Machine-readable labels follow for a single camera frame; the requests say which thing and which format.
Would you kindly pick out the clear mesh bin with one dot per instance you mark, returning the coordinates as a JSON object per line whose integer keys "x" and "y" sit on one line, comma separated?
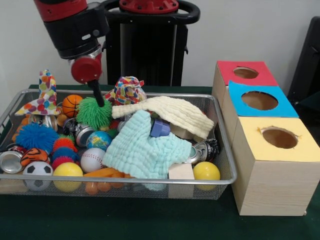
{"x": 226, "y": 150}

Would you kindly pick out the orange toy basketball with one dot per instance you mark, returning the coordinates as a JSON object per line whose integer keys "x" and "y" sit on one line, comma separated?
{"x": 72, "y": 106}

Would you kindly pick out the plain yellow ball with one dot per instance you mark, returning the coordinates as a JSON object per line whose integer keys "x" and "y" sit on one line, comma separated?
{"x": 68, "y": 176}

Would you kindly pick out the pale yellow muslin cloth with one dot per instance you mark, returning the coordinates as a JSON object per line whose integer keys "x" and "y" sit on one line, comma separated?
{"x": 175, "y": 114}

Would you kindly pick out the yellow smiley ball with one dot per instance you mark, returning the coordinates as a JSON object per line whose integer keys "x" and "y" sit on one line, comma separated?
{"x": 206, "y": 171}

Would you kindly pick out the green spiky rubber ball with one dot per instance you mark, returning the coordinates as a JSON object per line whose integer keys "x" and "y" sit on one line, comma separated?
{"x": 92, "y": 115}

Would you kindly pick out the black chair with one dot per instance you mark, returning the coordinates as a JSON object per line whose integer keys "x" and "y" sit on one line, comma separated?
{"x": 307, "y": 60}

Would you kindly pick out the blue spiky rubber ball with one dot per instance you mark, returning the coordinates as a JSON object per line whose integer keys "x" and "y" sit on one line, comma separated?
{"x": 36, "y": 137}

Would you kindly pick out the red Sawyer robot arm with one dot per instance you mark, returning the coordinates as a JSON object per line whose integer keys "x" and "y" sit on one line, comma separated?
{"x": 75, "y": 25}

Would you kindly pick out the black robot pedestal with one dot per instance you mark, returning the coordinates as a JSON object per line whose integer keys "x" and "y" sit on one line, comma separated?
{"x": 145, "y": 50}

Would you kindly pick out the black and white soccer ball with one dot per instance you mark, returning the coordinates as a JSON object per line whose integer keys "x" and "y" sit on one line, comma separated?
{"x": 38, "y": 175}

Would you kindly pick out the mint green muslin cloth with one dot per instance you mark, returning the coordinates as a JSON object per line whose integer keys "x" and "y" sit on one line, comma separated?
{"x": 142, "y": 152}

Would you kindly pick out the white baseball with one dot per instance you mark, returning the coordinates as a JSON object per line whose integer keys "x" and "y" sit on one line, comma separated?
{"x": 93, "y": 160}

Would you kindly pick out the wooden box with three holes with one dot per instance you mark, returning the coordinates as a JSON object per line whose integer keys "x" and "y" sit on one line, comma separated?
{"x": 272, "y": 175}

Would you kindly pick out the colourful polka-dot cloth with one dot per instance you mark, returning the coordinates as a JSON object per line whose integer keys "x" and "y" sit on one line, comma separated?
{"x": 44, "y": 97}
{"x": 125, "y": 91}

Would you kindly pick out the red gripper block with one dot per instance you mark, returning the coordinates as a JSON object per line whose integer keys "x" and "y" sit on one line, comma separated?
{"x": 86, "y": 70}

